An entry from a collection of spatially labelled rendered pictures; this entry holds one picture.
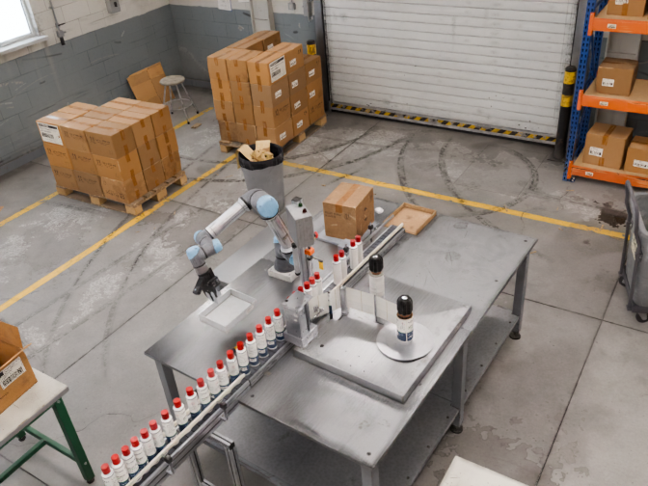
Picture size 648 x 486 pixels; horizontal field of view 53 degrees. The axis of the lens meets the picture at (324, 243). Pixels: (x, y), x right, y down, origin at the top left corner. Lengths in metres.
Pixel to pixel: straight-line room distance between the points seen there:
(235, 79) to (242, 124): 0.54
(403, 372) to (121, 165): 4.14
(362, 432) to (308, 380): 0.44
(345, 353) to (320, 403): 0.33
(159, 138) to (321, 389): 4.22
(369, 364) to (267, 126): 4.46
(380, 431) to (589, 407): 1.79
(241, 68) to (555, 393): 4.69
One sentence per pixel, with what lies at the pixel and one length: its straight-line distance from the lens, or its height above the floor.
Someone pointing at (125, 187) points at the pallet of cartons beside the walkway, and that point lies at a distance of 6.76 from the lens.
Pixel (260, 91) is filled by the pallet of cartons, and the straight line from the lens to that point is 7.25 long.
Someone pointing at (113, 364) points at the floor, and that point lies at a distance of 5.09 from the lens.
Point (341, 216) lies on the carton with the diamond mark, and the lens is 4.28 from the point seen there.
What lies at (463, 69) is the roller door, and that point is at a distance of 7.70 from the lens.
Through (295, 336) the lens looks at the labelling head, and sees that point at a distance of 3.48.
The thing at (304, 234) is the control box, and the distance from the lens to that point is 3.50.
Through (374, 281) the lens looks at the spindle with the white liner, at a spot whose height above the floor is 1.03.
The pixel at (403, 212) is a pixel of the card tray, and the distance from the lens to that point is 4.68.
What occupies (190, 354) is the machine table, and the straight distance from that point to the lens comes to 3.69.
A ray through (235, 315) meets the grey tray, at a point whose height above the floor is 0.95.
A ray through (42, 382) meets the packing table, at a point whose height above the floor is 0.78.
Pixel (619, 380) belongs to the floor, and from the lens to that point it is 4.77.
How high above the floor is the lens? 3.24
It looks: 33 degrees down
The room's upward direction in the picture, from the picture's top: 5 degrees counter-clockwise
